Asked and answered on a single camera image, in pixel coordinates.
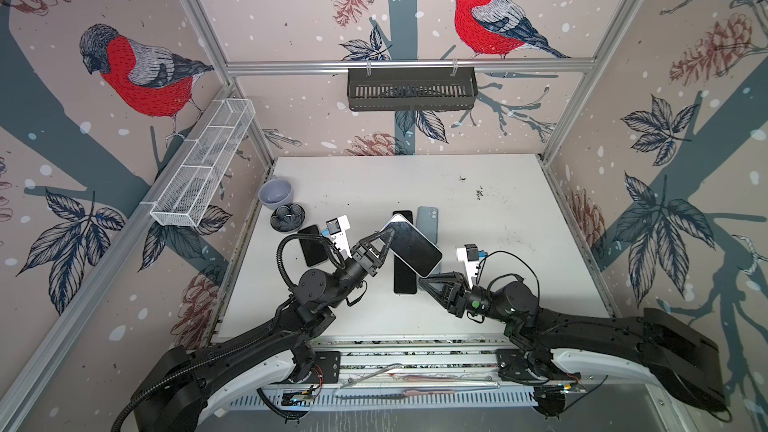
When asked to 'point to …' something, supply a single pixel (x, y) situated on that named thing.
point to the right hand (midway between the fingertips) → (418, 290)
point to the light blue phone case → (437, 271)
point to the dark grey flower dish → (286, 218)
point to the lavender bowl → (274, 193)
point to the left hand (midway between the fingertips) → (393, 236)
